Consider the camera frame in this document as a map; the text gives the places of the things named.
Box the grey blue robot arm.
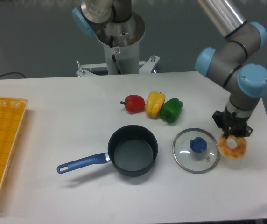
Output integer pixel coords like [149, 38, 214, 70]
[72, 0, 267, 137]

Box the dark saucepan blue handle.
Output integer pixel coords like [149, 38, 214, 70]
[56, 125, 158, 177]

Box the glass pot lid blue knob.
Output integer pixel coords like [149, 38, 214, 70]
[172, 128, 220, 174]

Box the black cable on pedestal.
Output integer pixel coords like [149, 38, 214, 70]
[109, 35, 122, 75]

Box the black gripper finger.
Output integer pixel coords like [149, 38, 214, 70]
[212, 111, 230, 138]
[237, 125, 253, 137]

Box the glazed ring donut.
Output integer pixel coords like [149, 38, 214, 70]
[218, 135, 247, 159]

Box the yellow bell pepper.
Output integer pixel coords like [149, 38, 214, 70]
[146, 91, 165, 118]

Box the black cable on floor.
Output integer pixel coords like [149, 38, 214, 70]
[0, 71, 27, 79]

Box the green bell pepper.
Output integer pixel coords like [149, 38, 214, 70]
[160, 98, 183, 124]

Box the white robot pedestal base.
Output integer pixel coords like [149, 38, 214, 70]
[73, 10, 160, 75]

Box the red bell pepper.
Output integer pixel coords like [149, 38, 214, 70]
[120, 95, 146, 114]

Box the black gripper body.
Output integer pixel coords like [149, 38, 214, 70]
[225, 112, 247, 135]

